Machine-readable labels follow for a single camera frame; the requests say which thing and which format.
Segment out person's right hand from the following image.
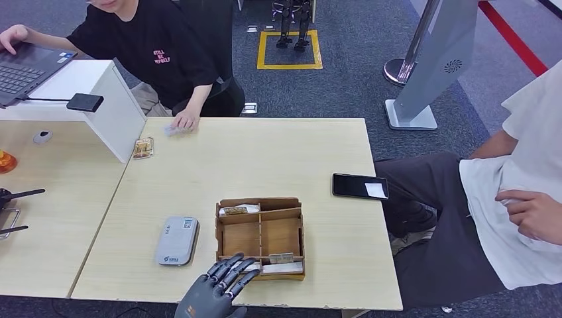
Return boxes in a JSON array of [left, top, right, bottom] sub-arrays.
[[0, 24, 29, 56]]

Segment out person's left hand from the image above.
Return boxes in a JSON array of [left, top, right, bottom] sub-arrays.
[[495, 189, 562, 246], [171, 107, 201, 133]]

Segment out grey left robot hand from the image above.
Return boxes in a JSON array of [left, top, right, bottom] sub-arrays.
[[174, 252, 260, 318]]

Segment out white ID card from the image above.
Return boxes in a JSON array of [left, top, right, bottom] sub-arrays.
[[163, 124, 194, 138]]

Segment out wooden compartment organizer box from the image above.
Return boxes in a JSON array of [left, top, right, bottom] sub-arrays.
[[215, 197, 306, 282]]

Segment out key card in clear sleeve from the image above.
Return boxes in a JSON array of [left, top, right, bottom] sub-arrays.
[[133, 136, 155, 160]]

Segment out person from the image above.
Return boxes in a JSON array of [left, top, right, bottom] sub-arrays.
[[374, 59, 562, 308], [0, 0, 246, 133]]

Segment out grey card reader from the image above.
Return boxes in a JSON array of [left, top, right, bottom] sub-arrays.
[[154, 215, 201, 267]]

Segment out white sleeves with gold card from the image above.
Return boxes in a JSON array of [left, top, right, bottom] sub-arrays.
[[218, 203, 260, 217]]

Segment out dark grey laptop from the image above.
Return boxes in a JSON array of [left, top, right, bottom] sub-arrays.
[[0, 41, 78, 109]]

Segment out white desk riser box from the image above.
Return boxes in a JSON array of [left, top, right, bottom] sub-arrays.
[[0, 60, 147, 164]]

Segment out black office chair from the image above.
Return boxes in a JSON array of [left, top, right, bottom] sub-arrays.
[[175, 0, 246, 119]]

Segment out black rectangular adapter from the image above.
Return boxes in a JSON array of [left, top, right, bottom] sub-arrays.
[[66, 93, 105, 113]]

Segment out yellow floor tape square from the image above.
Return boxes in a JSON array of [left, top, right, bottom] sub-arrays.
[[256, 29, 323, 71]]

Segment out white round puck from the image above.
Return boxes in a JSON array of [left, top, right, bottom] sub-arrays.
[[32, 129, 54, 146]]

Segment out orange object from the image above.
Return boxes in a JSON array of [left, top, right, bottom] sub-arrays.
[[0, 150, 19, 175]]

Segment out humanoid robot with black legs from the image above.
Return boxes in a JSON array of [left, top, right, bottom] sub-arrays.
[[270, 0, 314, 54]]

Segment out red floor tape line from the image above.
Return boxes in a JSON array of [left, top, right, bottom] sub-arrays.
[[478, 1, 549, 78]]

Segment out black smartphone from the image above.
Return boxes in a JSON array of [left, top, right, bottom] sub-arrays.
[[331, 172, 390, 201]]

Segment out grey kiosk stand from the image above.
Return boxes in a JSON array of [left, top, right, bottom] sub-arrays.
[[384, 0, 482, 131]]

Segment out chrome stanchion pole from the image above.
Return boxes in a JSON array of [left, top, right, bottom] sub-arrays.
[[382, 0, 442, 87]]

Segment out black handled tool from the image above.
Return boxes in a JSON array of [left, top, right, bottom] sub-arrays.
[[0, 188, 46, 209]]

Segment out metal wire frame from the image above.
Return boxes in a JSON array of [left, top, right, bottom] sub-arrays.
[[0, 207, 21, 240]]

